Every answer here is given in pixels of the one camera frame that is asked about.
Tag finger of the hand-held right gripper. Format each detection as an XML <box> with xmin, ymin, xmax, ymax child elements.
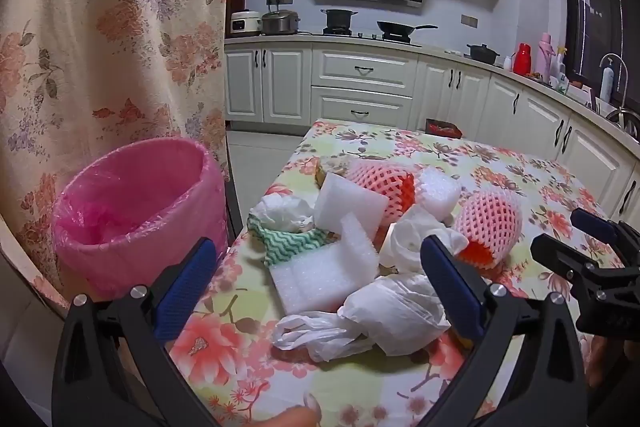
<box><xmin>570</xmin><ymin>207</ymin><xmax>640</xmax><ymax>266</ymax></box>
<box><xmin>530</xmin><ymin>234</ymin><xmax>602</xmax><ymax>281</ymax></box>

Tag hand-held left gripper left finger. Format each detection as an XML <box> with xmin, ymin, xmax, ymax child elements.
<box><xmin>51</xmin><ymin>237</ymin><xmax>218</xmax><ymax>427</ymax></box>

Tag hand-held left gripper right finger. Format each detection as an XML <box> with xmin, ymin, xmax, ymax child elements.
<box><xmin>419</xmin><ymin>235</ymin><xmax>587</xmax><ymax>427</ymax></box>

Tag white plastic bag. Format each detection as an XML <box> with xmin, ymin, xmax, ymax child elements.
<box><xmin>271</xmin><ymin>271</ymin><xmax>452</xmax><ymax>362</ymax></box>

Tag white paper cup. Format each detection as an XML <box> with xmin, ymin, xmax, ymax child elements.
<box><xmin>378</xmin><ymin>206</ymin><xmax>469</xmax><ymax>274</ymax></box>

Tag pink lined trash bin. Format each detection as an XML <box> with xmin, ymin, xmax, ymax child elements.
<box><xmin>51</xmin><ymin>137</ymin><xmax>230</xmax><ymax>300</ymax></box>

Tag small white foam block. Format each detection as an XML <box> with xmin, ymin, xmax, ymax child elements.
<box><xmin>414</xmin><ymin>168</ymin><xmax>462</xmax><ymax>224</ymax></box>

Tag green wavy striped cloth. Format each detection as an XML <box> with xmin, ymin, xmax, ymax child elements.
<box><xmin>246</xmin><ymin>213</ymin><xmax>332</xmax><ymax>267</ymax></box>

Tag stepped white foam block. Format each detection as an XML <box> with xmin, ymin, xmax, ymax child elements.
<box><xmin>269</xmin><ymin>213</ymin><xmax>380</xmax><ymax>315</ymax></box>

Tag square white foam sheet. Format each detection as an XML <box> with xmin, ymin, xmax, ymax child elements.
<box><xmin>314</xmin><ymin>173</ymin><xmax>390</xmax><ymax>230</ymax></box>

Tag yellow sponge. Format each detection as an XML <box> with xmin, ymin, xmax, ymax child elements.
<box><xmin>315</xmin><ymin>156</ymin><xmax>352</xmax><ymax>188</ymax></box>

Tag person's right hand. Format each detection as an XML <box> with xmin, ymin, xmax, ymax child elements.
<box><xmin>585</xmin><ymin>334</ymin><xmax>640</xmax><ymax>389</ymax></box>

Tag person's left hand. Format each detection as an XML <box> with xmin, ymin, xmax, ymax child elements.
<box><xmin>259</xmin><ymin>407</ymin><xmax>319</xmax><ymax>427</ymax></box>

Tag floral tablecloth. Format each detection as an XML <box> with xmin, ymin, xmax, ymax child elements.
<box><xmin>167</xmin><ymin>119</ymin><xmax>631</xmax><ymax>427</ymax></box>

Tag white pump bottle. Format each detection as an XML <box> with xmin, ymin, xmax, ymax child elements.
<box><xmin>599</xmin><ymin>59</ymin><xmax>615</xmax><ymax>104</ymax></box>

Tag steel faucet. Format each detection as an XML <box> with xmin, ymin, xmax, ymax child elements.
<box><xmin>599</xmin><ymin>52</ymin><xmax>632</xmax><ymax>128</ymax></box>

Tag small red floor bin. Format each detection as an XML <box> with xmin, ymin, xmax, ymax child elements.
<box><xmin>424</xmin><ymin>118</ymin><xmax>460</xmax><ymax>139</ymax></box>

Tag pink thermos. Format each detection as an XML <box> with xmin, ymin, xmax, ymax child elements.
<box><xmin>537</xmin><ymin>32</ymin><xmax>554</xmax><ymax>80</ymax></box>

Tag red thermos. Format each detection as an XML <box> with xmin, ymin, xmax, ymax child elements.
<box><xmin>513</xmin><ymin>42</ymin><xmax>532</xmax><ymax>76</ymax></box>

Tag black casserole pot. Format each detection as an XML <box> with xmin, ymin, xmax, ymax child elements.
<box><xmin>466</xmin><ymin>43</ymin><xmax>502</xmax><ymax>63</ymax></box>

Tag white base cabinets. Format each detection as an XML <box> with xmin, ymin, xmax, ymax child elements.
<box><xmin>223</xmin><ymin>34</ymin><xmax>640</xmax><ymax>220</ymax></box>

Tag floral curtain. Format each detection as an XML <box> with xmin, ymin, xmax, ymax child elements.
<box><xmin>0</xmin><ymin>0</ymin><xmax>236</xmax><ymax>308</ymax></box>

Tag gas stove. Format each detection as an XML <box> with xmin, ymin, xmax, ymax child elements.
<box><xmin>321</xmin><ymin>28</ymin><xmax>422</xmax><ymax>46</ymax></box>

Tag black wok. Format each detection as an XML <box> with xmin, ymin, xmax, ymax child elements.
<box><xmin>376</xmin><ymin>20</ymin><xmax>439</xmax><ymax>40</ymax></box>

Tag white rice cooker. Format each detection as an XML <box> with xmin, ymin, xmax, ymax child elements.
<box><xmin>230</xmin><ymin>9</ymin><xmax>262</xmax><ymax>37</ymax></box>

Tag black cooking pot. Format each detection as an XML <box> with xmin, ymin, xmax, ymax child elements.
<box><xmin>320</xmin><ymin>8</ymin><xmax>359</xmax><ymax>33</ymax></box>

